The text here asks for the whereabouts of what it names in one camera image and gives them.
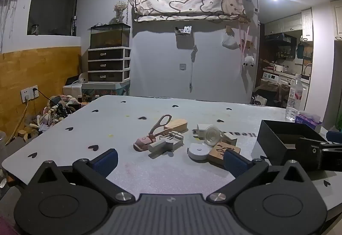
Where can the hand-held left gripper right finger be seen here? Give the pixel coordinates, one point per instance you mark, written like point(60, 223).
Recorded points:
point(235, 165)

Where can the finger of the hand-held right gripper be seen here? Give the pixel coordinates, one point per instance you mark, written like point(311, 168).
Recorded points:
point(316, 157)
point(312, 141)

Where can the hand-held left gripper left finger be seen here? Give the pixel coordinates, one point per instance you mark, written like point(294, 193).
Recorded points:
point(105, 162)

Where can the carved wooden plaque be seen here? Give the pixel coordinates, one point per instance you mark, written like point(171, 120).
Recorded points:
point(217, 156)

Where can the black cardboard box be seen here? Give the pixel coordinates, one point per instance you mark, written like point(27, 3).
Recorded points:
point(275, 144)

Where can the purple tissue pack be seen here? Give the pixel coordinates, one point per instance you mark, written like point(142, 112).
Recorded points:
point(308, 120)

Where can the clear glass jar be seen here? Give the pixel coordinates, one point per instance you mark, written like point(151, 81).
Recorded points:
point(212, 137)

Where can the white tape measure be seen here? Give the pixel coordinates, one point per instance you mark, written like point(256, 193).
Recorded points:
point(197, 152)

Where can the pink plastic gadget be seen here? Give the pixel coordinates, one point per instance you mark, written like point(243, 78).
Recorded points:
point(143, 142)

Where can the clear water bottle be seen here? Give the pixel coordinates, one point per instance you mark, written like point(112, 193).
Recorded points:
point(293, 101)

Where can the white charger plug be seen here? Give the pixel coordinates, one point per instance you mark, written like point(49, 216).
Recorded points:
point(201, 130)

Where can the brown jacket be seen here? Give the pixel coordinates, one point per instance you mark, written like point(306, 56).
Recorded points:
point(275, 92)

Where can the pink scissors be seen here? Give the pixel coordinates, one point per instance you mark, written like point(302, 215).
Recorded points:
point(160, 124)

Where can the rounded wooden block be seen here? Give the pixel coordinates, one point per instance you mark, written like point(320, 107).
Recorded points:
point(177, 124)

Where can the pile of plush toys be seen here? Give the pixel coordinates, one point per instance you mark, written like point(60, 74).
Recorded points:
point(54, 112)

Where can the patterned storage box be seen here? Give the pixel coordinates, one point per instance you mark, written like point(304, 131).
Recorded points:
point(107, 89)

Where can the white washing machine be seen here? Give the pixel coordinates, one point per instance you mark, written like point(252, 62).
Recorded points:
point(275, 78)

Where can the white cooking pot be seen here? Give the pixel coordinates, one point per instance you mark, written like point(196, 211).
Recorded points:
point(279, 68)

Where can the white floor appliance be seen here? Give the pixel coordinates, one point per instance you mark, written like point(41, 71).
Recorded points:
point(74, 85)

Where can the white drawer unit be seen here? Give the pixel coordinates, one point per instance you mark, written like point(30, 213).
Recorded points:
point(108, 65)

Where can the white sheep plush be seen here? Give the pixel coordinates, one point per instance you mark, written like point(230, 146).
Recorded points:
point(248, 60)

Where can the white plastic bag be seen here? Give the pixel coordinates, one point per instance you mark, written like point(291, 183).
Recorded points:
point(229, 41)

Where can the pink hanging ribbon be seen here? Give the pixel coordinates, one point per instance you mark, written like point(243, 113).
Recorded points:
point(244, 37)

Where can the glass fish tank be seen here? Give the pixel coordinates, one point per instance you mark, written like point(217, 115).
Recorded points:
point(109, 35)

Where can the dried flower bouquet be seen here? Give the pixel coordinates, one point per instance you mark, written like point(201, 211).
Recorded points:
point(120, 9)

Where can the printed cartoon cloth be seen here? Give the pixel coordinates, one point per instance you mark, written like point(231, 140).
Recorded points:
point(187, 1)

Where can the white wall power outlet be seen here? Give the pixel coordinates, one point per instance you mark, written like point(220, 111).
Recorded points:
point(28, 93)

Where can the white wall socket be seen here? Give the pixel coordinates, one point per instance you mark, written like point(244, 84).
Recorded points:
point(182, 67)

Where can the white kitchen wall cabinet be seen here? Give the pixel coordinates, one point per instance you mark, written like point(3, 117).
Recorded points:
point(291, 22)

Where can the clear wall shelf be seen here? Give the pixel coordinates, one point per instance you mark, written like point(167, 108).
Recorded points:
point(183, 31)

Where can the white macrame wall hanging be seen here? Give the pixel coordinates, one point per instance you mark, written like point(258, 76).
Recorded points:
point(6, 7)

